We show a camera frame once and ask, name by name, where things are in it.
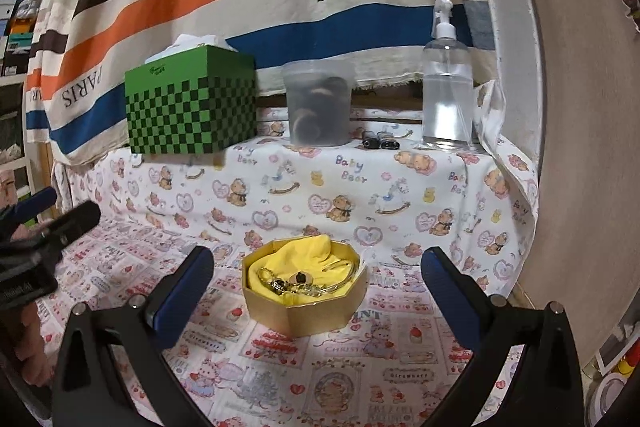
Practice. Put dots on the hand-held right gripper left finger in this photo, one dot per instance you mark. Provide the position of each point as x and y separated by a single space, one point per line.
185 292

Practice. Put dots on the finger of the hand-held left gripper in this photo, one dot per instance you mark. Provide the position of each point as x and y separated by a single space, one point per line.
37 203
75 221

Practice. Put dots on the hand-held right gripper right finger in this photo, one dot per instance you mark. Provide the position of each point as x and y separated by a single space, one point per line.
450 292

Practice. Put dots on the small charm pendant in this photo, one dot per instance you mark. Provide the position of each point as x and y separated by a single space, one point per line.
301 278

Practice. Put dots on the octagonal cardboard box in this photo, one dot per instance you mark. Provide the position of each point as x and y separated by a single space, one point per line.
310 314

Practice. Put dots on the person's left hand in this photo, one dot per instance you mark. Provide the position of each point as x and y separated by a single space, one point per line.
25 342

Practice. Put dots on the yellow cloth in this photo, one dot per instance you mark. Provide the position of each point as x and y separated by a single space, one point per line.
305 257

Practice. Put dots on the bear print tablecloth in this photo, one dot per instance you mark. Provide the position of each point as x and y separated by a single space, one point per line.
350 187

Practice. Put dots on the shelf with storage boxes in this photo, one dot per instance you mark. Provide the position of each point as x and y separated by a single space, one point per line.
15 57

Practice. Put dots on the green checkered tissue box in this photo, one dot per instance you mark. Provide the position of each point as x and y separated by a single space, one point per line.
190 107

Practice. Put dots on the tape roll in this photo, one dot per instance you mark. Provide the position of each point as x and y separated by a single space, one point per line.
607 399

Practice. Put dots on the clear spray bottle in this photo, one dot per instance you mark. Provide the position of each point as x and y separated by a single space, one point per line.
446 92

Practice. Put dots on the white tissue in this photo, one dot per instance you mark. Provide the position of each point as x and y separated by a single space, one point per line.
195 42

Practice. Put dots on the translucent plastic container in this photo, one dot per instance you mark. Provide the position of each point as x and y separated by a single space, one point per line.
317 107

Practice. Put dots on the wall sticker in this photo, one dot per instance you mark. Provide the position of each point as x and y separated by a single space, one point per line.
631 4

